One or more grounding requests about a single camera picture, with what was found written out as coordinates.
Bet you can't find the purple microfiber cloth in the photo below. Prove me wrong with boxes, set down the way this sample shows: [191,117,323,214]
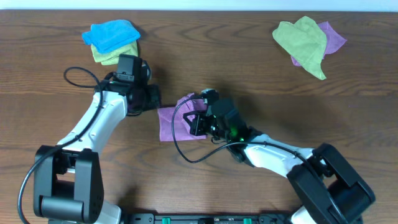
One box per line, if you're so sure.
[157,92,208,142]

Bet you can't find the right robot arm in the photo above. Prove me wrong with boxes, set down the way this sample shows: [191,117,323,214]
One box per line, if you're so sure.
[183,99,376,223]

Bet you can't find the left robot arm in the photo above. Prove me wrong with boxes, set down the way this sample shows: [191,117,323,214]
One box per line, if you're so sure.
[31,54,160,223]

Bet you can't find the folded green cloth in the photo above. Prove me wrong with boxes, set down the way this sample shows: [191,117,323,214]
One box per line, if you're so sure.
[91,41,139,65]

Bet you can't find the folded blue cloth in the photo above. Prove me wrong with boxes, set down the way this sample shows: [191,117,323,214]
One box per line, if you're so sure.
[82,19,141,54]

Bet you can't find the crumpled green cloth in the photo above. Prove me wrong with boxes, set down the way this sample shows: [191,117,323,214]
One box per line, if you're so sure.
[272,16,327,80]

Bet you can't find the left black cable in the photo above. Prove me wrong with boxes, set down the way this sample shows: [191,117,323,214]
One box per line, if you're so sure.
[17,66,116,224]

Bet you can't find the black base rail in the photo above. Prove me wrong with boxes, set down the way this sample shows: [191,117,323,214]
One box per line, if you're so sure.
[120,213,291,224]

